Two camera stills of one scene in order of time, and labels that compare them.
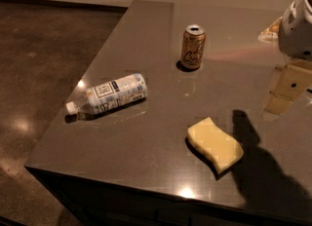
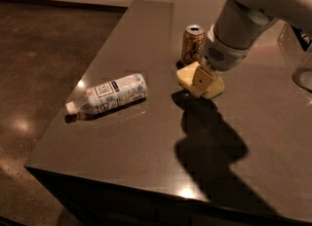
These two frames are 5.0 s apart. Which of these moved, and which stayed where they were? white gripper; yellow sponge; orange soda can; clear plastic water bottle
Moved: yellow sponge; white gripper
Stayed: clear plastic water bottle; orange soda can
